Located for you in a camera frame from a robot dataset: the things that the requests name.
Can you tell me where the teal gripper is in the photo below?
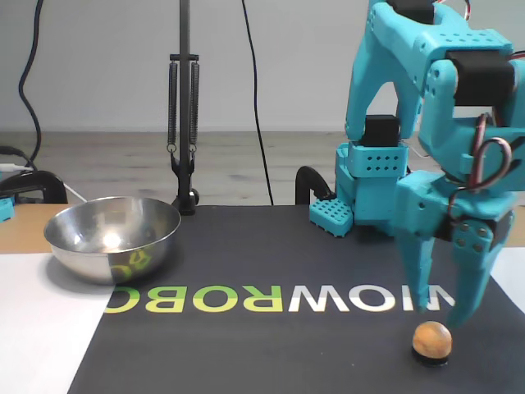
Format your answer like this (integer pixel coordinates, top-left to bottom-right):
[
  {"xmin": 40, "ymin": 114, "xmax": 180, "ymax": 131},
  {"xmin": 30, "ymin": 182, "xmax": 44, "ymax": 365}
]
[{"xmin": 395, "ymin": 171, "xmax": 517, "ymax": 329}]

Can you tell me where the orange wooden ball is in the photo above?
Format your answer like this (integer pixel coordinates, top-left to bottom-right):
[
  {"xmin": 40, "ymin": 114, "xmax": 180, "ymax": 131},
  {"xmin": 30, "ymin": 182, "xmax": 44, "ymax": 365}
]
[{"xmin": 411, "ymin": 321, "xmax": 454, "ymax": 362}]

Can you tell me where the teal leader arm base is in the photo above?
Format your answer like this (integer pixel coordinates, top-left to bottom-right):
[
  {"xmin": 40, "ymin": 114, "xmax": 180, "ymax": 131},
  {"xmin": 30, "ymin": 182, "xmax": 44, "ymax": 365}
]
[{"xmin": 0, "ymin": 195, "xmax": 16, "ymax": 224}]

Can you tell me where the metal bowl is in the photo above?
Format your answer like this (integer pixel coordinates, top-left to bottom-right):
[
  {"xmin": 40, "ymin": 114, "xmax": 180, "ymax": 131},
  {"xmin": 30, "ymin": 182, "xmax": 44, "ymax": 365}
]
[{"xmin": 43, "ymin": 195, "xmax": 182, "ymax": 286}]

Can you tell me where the white paper sheet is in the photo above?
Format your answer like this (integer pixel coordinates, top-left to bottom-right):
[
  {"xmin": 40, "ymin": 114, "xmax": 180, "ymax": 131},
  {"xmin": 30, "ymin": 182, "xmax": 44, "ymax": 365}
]
[
  {"xmin": 490, "ymin": 245, "xmax": 525, "ymax": 317},
  {"xmin": 0, "ymin": 252, "xmax": 112, "ymax": 394}
]

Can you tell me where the black table clamp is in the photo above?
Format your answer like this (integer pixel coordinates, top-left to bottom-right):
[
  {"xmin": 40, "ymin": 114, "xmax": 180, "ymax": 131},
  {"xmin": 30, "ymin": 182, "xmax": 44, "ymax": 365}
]
[{"xmin": 294, "ymin": 165, "xmax": 336, "ymax": 206}]

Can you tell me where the black WOWROBO mat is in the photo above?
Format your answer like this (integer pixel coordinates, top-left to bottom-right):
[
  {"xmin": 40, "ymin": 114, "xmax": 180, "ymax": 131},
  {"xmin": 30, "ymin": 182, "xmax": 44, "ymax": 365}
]
[{"xmin": 67, "ymin": 204, "xmax": 525, "ymax": 394}]

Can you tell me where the large black clamp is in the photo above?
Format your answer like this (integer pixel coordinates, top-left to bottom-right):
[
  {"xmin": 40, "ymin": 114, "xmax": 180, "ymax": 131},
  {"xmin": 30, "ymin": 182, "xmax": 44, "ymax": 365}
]
[{"xmin": 0, "ymin": 170, "xmax": 69, "ymax": 205}]

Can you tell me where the thin black hanging cable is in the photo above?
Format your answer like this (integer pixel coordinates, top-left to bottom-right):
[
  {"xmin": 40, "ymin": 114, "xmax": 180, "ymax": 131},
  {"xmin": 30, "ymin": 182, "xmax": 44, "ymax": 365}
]
[{"xmin": 240, "ymin": 0, "xmax": 275, "ymax": 206}]

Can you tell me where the white plug cable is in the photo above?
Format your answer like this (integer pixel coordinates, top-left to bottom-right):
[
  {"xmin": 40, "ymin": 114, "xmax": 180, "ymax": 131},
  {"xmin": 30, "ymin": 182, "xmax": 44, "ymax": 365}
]
[{"xmin": 0, "ymin": 163, "xmax": 89, "ymax": 203}]

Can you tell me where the thick black hanging cable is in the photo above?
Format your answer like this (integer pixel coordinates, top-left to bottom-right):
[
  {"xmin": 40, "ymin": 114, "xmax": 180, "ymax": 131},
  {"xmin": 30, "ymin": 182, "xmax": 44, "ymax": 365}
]
[{"xmin": 17, "ymin": 0, "xmax": 45, "ymax": 169}]

